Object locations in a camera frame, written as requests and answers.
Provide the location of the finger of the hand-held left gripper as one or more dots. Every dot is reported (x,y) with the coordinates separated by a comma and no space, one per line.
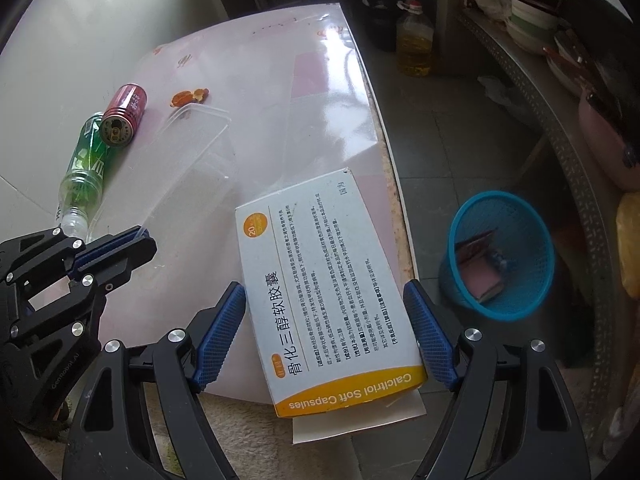
(120,260)
(40,245)

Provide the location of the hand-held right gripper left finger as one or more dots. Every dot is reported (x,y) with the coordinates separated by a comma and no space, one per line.
(220,335)

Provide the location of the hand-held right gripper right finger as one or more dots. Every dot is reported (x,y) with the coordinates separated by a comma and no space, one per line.
(430,335)

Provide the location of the pink pad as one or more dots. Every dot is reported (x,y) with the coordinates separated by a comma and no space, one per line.
(477,275)

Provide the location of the green plastic bottle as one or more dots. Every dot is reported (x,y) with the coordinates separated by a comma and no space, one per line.
(90,160)

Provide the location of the white and orange medicine box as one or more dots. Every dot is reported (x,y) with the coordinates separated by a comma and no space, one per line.
(320,285)

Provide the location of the blue plastic mesh basket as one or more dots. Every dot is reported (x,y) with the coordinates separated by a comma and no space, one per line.
(530,240)

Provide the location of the clear plastic container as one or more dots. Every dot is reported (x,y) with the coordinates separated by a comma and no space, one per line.
(200,135)

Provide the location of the red drink can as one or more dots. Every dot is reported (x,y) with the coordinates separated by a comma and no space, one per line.
(125,110)

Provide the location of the orange peel scrap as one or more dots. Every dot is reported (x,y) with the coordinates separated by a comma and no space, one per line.
(187,97)

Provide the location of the white crumpled floor bag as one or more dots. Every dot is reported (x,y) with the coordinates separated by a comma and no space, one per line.
(495,90)

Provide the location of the pink plastic basin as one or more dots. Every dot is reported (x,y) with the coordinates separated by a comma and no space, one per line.
(605,145)

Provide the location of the yellow cooking oil bottle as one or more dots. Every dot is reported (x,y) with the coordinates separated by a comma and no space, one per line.
(415,45)

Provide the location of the perforated metal shelf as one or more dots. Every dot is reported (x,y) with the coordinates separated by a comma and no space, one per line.
(500,45)

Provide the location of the red and white plates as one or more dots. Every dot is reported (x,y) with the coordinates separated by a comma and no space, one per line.
(570,65)

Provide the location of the black bin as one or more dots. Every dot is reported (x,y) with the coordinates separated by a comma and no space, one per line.
(380,25)

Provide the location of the stack of white bowls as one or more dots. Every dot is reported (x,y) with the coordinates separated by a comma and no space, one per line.
(530,25)

